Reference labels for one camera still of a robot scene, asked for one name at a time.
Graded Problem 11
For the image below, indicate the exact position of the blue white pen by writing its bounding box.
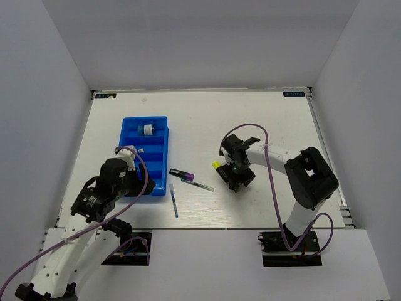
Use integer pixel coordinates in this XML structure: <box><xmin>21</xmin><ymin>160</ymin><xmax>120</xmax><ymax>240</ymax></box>
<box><xmin>169</xmin><ymin>183</ymin><xmax>179</xmax><ymax>218</ymax></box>

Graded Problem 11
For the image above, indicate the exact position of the blue gel jar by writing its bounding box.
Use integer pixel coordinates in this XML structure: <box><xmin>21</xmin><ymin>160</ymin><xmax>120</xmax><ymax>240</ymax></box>
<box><xmin>137</xmin><ymin>124</ymin><xmax>156</xmax><ymax>136</ymax></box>

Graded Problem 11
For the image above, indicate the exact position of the purple cap black marker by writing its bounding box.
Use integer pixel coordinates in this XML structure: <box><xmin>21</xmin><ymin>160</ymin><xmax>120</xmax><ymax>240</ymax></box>
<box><xmin>169</xmin><ymin>168</ymin><xmax>194</xmax><ymax>181</ymax></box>

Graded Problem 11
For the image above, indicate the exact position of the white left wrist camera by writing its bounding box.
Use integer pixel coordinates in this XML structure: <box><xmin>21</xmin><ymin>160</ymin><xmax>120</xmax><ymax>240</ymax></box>
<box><xmin>115</xmin><ymin>145</ymin><xmax>137</xmax><ymax>171</ymax></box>

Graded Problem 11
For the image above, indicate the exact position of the right corner label sticker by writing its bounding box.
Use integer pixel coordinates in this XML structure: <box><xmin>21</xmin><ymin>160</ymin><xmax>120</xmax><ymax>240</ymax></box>
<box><xmin>283</xmin><ymin>91</ymin><xmax>305</xmax><ymax>97</ymax></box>

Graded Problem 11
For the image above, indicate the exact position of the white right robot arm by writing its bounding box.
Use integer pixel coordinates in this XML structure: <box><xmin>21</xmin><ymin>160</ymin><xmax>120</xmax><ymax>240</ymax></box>
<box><xmin>215</xmin><ymin>134</ymin><xmax>339</xmax><ymax>250</ymax></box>

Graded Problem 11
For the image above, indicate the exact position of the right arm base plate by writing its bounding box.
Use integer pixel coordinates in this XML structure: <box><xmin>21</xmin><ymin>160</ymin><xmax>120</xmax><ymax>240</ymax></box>
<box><xmin>259</xmin><ymin>230</ymin><xmax>323</xmax><ymax>268</ymax></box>

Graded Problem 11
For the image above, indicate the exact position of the yellow cap highlighter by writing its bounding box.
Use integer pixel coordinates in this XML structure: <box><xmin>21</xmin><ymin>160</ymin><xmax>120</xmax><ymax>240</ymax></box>
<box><xmin>212</xmin><ymin>161</ymin><xmax>228</xmax><ymax>183</ymax></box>

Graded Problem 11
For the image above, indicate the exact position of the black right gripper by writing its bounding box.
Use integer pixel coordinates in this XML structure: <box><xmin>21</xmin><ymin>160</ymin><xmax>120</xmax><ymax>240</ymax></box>
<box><xmin>222</xmin><ymin>159</ymin><xmax>256</xmax><ymax>192</ymax></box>

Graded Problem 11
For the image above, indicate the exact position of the blue compartment tray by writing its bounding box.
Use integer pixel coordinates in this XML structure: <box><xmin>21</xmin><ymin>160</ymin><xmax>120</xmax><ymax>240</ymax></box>
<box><xmin>119</xmin><ymin>116</ymin><xmax>169</xmax><ymax>196</ymax></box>

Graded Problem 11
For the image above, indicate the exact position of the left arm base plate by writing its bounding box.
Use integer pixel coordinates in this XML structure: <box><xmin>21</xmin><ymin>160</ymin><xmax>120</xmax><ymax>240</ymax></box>
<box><xmin>102</xmin><ymin>231</ymin><xmax>152</xmax><ymax>267</ymax></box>

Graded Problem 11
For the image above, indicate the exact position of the aluminium table edge rail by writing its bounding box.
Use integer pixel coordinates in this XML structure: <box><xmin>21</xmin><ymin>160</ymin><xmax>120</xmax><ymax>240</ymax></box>
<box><xmin>306</xmin><ymin>86</ymin><xmax>356</xmax><ymax>229</ymax></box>

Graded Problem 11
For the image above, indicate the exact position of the corner label sticker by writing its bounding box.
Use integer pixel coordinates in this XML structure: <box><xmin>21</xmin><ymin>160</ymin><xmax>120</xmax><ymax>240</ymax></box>
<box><xmin>95</xmin><ymin>93</ymin><xmax>117</xmax><ymax>99</ymax></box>
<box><xmin>283</xmin><ymin>91</ymin><xmax>305</xmax><ymax>97</ymax></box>

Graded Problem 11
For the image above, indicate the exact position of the left corner label sticker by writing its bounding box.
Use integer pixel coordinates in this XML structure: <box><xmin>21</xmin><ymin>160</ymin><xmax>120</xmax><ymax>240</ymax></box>
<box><xmin>95</xmin><ymin>93</ymin><xmax>117</xmax><ymax>99</ymax></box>

